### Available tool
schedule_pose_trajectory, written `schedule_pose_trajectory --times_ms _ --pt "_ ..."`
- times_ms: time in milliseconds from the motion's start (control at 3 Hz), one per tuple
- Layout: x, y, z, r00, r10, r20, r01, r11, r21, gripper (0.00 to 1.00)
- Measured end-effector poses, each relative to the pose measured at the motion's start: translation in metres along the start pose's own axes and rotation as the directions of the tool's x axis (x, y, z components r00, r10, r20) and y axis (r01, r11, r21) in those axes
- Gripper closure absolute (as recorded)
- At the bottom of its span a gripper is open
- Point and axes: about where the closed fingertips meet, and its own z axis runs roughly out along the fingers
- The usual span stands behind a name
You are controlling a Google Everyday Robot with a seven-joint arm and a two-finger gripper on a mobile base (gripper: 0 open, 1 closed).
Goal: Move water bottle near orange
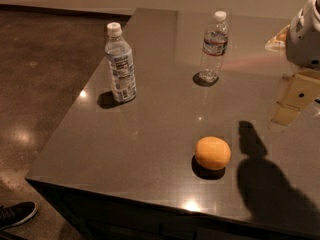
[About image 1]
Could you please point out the white labelled drink bottle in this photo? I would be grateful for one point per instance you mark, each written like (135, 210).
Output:
(118, 54)

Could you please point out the black sneaker with white sole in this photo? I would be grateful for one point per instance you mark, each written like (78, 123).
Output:
(17, 214)

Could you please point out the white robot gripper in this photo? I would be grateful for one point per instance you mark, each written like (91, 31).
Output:
(305, 39)

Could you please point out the orange fruit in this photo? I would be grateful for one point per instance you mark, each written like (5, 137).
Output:
(212, 153)

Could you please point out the clear plastic water bottle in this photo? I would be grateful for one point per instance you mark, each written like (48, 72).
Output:
(214, 47)

